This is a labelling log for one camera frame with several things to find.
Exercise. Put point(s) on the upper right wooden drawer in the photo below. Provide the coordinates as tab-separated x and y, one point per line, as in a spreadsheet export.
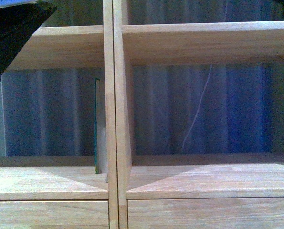
214	213

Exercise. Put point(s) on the dark pleated curtain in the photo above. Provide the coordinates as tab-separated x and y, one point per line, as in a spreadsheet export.
197	109

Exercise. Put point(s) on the upper left wooden drawer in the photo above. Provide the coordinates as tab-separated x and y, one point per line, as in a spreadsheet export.
54	215

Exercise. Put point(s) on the light wooden bookshelf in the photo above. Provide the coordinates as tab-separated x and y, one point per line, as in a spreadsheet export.
120	35

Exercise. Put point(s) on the wooden drawer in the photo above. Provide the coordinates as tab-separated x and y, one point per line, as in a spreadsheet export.
214	213
54	215

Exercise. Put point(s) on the green upright book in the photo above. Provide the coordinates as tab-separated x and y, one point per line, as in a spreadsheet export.
100	149

